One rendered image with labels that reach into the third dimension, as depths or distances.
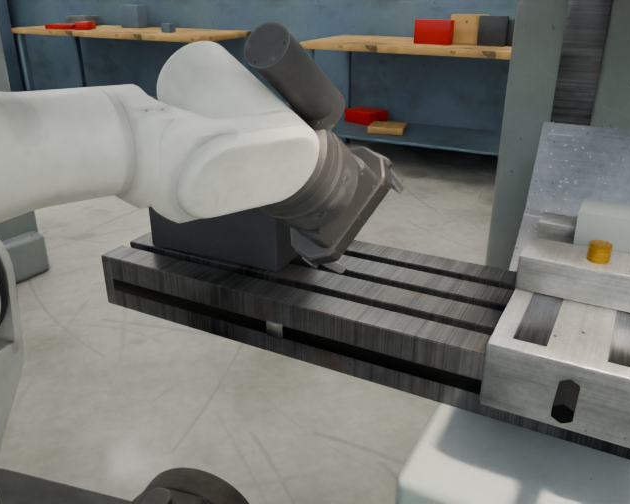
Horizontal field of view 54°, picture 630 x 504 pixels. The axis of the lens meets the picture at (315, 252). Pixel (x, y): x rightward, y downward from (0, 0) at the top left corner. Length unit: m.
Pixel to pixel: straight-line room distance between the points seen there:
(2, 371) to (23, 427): 1.49
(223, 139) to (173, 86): 0.10
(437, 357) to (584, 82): 0.54
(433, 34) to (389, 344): 3.90
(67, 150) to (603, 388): 0.46
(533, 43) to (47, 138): 0.86
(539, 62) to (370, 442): 1.26
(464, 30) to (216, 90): 4.17
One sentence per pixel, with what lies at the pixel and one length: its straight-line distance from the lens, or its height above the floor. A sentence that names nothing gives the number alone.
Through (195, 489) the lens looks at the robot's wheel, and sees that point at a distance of 0.98.
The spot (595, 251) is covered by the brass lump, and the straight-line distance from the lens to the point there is 0.68.
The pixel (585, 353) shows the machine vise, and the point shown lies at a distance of 0.60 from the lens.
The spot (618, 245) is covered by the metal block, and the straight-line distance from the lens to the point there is 0.72.
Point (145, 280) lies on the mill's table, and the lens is 0.92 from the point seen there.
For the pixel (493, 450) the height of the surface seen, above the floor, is 0.83.
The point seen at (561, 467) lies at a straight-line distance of 0.70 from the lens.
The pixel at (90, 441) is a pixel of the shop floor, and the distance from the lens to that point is 2.07.
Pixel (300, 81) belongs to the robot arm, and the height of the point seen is 1.21.
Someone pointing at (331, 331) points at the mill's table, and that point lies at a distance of 0.76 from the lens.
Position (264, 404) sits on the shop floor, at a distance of 2.10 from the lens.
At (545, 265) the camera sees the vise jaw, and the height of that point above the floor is 1.01.
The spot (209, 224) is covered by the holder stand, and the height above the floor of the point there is 0.96.
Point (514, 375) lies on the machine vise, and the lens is 0.60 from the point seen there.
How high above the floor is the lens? 1.28
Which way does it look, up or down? 24 degrees down
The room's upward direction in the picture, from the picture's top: straight up
